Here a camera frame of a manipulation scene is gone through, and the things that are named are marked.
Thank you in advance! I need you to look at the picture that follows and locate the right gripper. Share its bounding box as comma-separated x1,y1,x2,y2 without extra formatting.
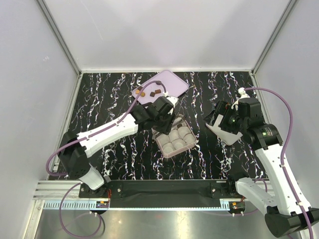
203,100,247,135

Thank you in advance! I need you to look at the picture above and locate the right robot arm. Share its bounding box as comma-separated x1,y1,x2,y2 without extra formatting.
205,98,319,238

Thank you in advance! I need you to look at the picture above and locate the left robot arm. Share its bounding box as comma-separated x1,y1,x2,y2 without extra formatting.
57,96,178,197

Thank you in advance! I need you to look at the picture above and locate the pink chocolate tin box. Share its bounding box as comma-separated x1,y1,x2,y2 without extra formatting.
152,120,196,159

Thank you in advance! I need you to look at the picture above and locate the silver tin lid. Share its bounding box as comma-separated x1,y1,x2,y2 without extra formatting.
205,115,243,146

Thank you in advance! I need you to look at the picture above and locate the lilac plastic tray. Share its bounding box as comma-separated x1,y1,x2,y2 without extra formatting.
132,70,189,105

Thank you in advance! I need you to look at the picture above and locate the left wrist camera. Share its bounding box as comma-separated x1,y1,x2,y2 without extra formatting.
166,96,179,108

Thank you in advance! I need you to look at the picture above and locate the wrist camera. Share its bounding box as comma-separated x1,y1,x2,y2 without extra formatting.
166,96,179,108
231,87,250,110

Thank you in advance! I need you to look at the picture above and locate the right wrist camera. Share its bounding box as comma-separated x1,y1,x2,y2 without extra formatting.
231,87,250,110

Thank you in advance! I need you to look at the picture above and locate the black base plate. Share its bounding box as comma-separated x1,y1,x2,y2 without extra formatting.
79,179,242,210

